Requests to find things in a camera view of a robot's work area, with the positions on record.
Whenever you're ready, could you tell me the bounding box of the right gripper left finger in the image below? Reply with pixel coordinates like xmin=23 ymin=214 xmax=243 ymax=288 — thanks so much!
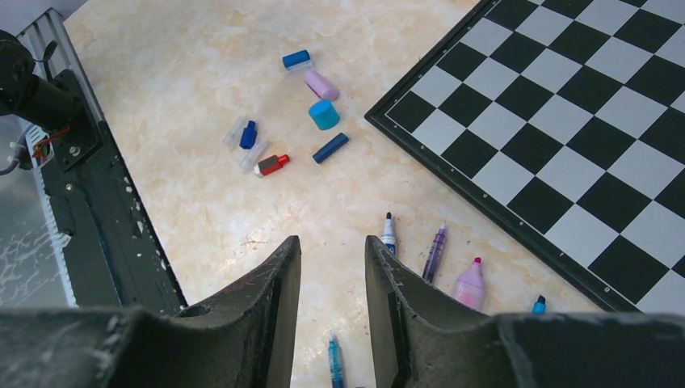
xmin=1 ymin=236 xmax=301 ymax=387

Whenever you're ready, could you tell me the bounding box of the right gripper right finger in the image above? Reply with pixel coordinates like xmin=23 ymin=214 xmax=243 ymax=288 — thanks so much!
xmin=364 ymin=236 xmax=684 ymax=387

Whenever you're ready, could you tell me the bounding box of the lilac highlighter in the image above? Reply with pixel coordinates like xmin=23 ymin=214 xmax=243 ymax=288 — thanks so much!
xmin=452 ymin=257 xmax=485 ymax=311

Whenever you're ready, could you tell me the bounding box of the dark thin pen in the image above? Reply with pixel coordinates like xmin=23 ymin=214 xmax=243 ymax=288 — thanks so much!
xmin=422 ymin=224 xmax=447 ymax=284

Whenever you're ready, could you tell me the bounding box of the blue thin pen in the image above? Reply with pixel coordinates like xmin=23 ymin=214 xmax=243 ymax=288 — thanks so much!
xmin=328 ymin=334 xmax=345 ymax=388

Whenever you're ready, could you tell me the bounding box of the blue capped white marker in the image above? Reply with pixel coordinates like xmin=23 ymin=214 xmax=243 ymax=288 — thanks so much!
xmin=380 ymin=212 xmax=397 ymax=255

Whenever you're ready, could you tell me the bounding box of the blue black highlighter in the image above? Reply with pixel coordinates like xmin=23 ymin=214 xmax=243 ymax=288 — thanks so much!
xmin=531 ymin=295 xmax=547 ymax=314

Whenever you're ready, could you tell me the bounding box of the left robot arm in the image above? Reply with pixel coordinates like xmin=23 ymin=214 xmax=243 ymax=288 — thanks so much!
xmin=1 ymin=31 xmax=81 ymax=133

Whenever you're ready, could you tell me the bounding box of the red square marker cap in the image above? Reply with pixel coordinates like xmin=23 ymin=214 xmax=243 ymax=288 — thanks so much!
xmin=254 ymin=154 xmax=290 ymax=178

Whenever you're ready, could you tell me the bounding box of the blue square marker cap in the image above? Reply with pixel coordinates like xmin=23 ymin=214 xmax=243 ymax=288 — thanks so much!
xmin=239 ymin=120 xmax=258 ymax=150

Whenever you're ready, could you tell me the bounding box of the dark blue marker cap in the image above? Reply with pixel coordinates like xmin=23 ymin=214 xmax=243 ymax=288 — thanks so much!
xmin=313 ymin=133 xmax=350 ymax=164

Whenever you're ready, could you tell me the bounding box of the blue highlighter cap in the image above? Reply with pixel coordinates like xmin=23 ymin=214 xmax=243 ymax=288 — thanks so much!
xmin=308 ymin=100 xmax=341 ymax=130

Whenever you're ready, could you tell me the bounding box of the lilac highlighter cap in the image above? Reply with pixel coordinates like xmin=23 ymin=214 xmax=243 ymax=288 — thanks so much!
xmin=304 ymin=70 xmax=340 ymax=101

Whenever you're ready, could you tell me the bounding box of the black white chessboard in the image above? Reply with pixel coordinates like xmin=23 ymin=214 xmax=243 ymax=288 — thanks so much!
xmin=366 ymin=0 xmax=684 ymax=314

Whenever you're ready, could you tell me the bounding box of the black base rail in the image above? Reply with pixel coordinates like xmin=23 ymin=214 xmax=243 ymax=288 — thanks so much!
xmin=17 ymin=9 xmax=187 ymax=316

